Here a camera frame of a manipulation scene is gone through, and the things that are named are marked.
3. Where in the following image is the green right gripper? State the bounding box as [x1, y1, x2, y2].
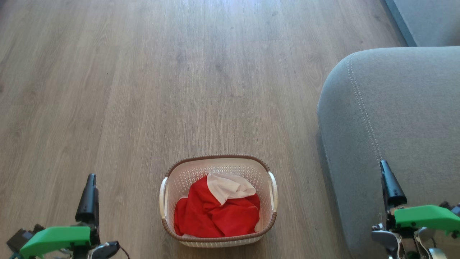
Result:
[380, 160, 460, 236]

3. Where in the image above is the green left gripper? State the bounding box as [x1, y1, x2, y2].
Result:
[20, 174, 101, 259]

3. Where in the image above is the red and white garment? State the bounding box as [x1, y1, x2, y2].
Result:
[174, 172, 261, 238]

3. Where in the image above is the grey fabric sofa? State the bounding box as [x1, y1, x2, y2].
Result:
[317, 46, 460, 259]

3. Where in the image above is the white perforated laundry basket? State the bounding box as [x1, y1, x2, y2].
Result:
[159, 155, 279, 248]

